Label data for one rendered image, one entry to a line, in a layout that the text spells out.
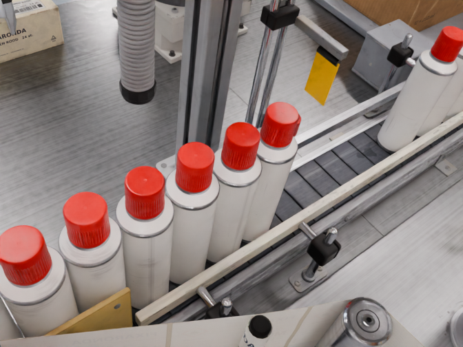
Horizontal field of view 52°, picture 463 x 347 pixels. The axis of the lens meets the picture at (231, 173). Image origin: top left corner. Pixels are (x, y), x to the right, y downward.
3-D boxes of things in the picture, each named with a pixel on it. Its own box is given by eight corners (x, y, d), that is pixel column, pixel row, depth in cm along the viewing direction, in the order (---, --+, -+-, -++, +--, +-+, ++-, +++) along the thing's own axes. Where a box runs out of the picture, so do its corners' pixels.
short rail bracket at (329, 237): (307, 290, 63) (335, 244, 53) (293, 274, 64) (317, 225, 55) (324, 278, 64) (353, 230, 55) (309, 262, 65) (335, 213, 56)
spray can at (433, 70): (394, 159, 73) (460, 49, 58) (369, 138, 76) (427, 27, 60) (414, 146, 76) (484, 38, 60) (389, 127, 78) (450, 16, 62)
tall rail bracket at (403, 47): (391, 132, 85) (433, 56, 72) (362, 107, 88) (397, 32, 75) (402, 125, 86) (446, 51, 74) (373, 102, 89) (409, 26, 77)
